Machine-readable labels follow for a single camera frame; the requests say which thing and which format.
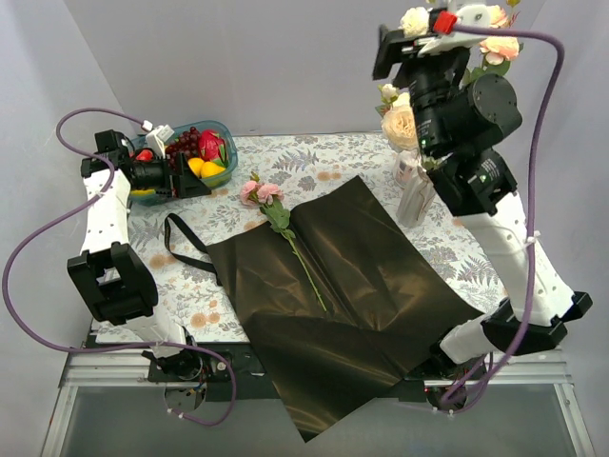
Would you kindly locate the black paper cone wrapper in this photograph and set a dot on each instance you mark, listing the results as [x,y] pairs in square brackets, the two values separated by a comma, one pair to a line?
[342,314]

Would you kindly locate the dark red grapes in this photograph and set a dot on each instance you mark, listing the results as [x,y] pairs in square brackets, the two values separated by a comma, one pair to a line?
[186,144]

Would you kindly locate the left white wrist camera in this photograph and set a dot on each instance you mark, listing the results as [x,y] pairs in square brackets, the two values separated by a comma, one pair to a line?
[157,139]

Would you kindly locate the cream bud flower stem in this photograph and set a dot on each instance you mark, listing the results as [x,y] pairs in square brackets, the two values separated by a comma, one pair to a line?
[415,22]

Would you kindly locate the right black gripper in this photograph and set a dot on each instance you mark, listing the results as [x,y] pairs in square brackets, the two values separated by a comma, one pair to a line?
[397,49]

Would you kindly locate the floral table mat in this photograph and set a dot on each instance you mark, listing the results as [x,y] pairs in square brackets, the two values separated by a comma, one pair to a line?
[305,167]

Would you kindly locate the yellow mango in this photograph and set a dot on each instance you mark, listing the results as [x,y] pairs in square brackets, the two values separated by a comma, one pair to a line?
[142,192]

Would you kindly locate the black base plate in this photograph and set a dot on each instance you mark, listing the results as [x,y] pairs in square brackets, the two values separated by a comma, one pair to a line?
[213,383]

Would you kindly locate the white ceramic vase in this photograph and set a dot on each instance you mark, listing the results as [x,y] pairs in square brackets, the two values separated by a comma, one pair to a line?
[418,196]

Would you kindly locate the teal plastic fruit basket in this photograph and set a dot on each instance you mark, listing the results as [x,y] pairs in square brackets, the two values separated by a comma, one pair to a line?
[137,144]

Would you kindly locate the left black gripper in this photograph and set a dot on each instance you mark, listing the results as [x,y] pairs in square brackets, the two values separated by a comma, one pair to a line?
[176,176]

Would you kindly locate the peach rose stem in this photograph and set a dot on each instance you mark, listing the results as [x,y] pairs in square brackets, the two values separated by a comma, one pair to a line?
[497,52]

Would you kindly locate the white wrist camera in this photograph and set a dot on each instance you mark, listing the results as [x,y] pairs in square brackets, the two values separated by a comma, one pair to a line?
[157,139]
[454,24]

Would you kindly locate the pink dragon fruit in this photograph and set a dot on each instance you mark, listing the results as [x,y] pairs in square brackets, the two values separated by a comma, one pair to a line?
[212,147]

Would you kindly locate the red apple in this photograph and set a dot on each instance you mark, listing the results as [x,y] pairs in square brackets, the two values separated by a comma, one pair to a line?
[145,155]

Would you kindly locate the yellow lemon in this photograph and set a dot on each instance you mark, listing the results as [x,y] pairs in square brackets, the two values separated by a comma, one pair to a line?
[196,166]
[210,169]

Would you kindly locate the pink double rose stem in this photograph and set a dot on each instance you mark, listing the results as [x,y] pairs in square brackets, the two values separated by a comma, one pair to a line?
[268,198]

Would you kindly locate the white rose stem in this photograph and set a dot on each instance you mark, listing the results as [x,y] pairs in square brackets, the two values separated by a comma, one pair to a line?
[398,123]

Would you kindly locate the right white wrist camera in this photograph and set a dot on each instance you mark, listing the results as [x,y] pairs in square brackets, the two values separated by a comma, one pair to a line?
[454,24]

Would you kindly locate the aluminium rail frame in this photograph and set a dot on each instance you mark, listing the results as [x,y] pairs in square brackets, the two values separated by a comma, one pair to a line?
[561,431]

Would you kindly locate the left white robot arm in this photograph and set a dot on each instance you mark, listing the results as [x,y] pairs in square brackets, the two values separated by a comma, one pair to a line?
[113,281]

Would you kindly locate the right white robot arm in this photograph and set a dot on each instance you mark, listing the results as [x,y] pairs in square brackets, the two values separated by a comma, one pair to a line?
[458,125]

